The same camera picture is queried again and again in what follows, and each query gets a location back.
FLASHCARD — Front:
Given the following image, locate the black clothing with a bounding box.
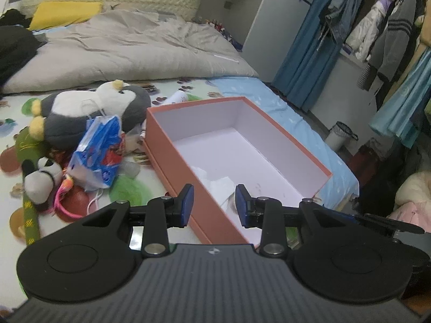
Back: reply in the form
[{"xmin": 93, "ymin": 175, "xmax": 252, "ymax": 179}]
[{"xmin": 0, "ymin": 8, "xmax": 48, "ymax": 90}]

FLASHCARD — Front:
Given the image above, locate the white trash bin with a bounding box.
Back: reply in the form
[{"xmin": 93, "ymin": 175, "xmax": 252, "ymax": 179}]
[{"xmin": 325, "ymin": 121, "xmax": 358, "ymax": 152}]

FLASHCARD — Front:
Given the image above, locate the hanging light blue dress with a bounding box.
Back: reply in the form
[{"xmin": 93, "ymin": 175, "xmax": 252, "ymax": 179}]
[{"xmin": 369, "ymin": 49, "xmax": 431, "ymax": 149}]

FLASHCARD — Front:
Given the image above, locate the white tube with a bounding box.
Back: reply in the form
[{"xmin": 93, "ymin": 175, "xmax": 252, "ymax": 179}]
[{"xmin": 167, "ymin": 91, "xmax": 188, "ymax": 106}]

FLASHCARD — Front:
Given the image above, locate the blue curtain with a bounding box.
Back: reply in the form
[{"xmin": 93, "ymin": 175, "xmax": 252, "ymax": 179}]
[{"xmin": 272, "ymin": 0, "xmax": 357, "ymax": 111}]

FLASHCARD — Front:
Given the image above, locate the orange cardboard box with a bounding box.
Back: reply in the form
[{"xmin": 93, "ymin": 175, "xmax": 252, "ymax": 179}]
[{"xmin": 143, "ymin": 96, "xmax": 333, "ymax": 245}]

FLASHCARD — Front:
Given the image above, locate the grey white penguin plush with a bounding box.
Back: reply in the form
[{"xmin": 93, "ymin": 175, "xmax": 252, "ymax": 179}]
[{"xmin": 29, "ymin": 80, "xmax": 151, "ymax": 150}]

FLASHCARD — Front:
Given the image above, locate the pink feather toy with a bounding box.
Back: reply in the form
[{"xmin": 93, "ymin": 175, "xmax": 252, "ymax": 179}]
[{"xmin": 54, "ymin": 174, "xmax": 85, "ymax": 219}]

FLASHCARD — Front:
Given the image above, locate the yellow pillow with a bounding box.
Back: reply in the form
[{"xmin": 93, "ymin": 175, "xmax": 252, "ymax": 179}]
[{"xmin": 27, "ymin": 1, "xmax": 104, "ymax": 31}]

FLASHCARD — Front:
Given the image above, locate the white crumpled paper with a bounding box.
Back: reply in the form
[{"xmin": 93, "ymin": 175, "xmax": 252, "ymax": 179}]
[{"xmin": 193, "ymin": 166, "xmax": 236, "ymax": 206}]

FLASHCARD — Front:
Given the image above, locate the small panda plush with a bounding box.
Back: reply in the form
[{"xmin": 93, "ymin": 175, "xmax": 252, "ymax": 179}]
[{"xmin": 23, "ymin": 156, "xmax": 64, "ymax": 212}]

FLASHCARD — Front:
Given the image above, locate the pink garment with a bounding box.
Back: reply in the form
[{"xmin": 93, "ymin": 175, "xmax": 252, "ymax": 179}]
[{"xmin": 387, "ymin": 202, "xmax": 431, "ymax": 226}]

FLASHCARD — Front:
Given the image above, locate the green plush bamboo stick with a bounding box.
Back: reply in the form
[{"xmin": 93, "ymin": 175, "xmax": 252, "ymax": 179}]
[{"xmin": 15, "ymin": 128, "xmax": 43, "ymax": 246}]

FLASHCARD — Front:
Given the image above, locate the hanging denim garment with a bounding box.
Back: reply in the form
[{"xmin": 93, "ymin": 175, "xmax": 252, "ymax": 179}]
[{"xmin": 323, "ymin": 0, "xmax": 371, "ymax": 45}]

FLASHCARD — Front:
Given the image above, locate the hanging white puffer jacket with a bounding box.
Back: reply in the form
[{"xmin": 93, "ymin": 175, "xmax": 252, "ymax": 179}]
[{"xmin": 345, "ymin": 0, "xmax": 398, "ymax": 62}]

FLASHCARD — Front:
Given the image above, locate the blue white plastic packet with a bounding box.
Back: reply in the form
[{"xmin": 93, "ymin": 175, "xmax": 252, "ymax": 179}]
[{"xmin": 67, "ymin": 115, "xmax": 126, "ymax": 192}]

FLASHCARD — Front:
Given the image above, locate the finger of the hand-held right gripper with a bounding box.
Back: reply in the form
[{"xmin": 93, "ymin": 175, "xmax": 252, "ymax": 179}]
[{"xmin": 353, "ymin": 213, "xmax": 425, "ymax": 235}]

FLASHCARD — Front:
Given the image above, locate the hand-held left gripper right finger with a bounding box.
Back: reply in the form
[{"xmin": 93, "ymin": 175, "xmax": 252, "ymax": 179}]
[{"xmin": 235, "ymin": 184, "xmax": 351, "ymax": 258}]

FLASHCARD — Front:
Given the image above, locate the hanging grey striped sweater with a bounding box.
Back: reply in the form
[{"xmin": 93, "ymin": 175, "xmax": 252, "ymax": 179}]
[{"xmin": 359, "ymin": 0, "xmax": 421, "ymax": 91}]

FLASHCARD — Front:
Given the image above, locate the grey duvet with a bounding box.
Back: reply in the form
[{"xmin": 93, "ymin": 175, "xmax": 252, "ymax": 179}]
[{"xmin": 2, "ymin": 9, "xmax": 260, "ymax": 94}]

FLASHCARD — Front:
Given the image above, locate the grey cabinet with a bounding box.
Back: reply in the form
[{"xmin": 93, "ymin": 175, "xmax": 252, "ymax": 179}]
[{"xmin": 197, "ymin": 0, "xmax": 317, "ymax": 83}]

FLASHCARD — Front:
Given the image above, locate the white elastic cord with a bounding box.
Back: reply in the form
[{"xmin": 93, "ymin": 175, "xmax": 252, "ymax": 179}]
[{"xmin": 88, "ymin": 188, "xmax": 112, "ymax": 215}]

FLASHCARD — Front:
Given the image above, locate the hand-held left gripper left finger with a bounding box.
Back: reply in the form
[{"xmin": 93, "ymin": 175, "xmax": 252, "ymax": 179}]
[{"xmin": 82, "ymin": 184, "xmax": 195, "ymax": 258}]

